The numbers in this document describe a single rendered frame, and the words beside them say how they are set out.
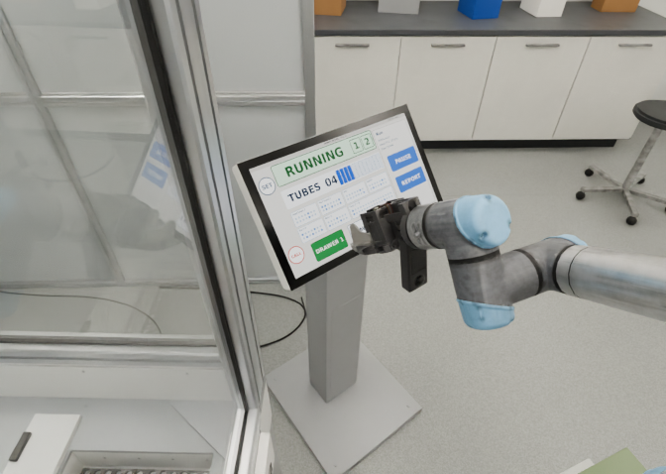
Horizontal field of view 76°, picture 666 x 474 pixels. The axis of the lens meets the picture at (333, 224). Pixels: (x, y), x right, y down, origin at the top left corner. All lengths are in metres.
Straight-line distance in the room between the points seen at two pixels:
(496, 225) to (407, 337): 1.53
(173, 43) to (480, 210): 0.42
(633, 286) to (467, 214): 0.21
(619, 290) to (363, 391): 1.40
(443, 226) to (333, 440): 1.30
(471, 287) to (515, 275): 0.07
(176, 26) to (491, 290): 0.50
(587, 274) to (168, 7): 0.56
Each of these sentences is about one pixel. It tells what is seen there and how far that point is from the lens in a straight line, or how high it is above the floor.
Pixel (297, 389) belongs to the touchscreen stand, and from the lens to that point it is 1.90.
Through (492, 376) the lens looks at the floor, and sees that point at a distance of 2.09.
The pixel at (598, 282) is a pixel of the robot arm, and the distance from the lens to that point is 0.64.
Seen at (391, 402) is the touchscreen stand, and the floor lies 0.03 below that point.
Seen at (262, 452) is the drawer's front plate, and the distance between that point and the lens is 0.84.
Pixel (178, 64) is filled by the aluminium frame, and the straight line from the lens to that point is 0.39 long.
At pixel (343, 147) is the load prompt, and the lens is 1.08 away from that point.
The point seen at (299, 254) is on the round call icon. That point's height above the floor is 1.01.
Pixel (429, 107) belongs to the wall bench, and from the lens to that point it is 3.20.
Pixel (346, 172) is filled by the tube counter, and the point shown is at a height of 1.12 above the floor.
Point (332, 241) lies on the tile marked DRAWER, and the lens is 1.03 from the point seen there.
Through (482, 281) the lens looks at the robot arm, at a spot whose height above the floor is 1.26.
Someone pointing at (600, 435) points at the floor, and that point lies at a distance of 2.14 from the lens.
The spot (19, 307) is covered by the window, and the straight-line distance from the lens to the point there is 0.25.
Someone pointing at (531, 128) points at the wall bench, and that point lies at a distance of 3.56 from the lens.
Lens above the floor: 1.71
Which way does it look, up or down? 41 degrees down
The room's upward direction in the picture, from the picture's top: 1 degrees clockwise
